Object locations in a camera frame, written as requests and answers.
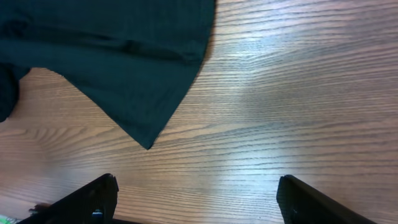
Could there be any black t-shirt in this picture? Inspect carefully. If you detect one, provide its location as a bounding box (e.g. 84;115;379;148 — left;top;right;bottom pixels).
1;0;216;149

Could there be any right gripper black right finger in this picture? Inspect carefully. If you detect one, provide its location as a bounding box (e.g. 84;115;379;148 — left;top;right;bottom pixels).
276;175;376;224

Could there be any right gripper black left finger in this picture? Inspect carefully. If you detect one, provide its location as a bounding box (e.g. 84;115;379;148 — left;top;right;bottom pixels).
20;174;119;224

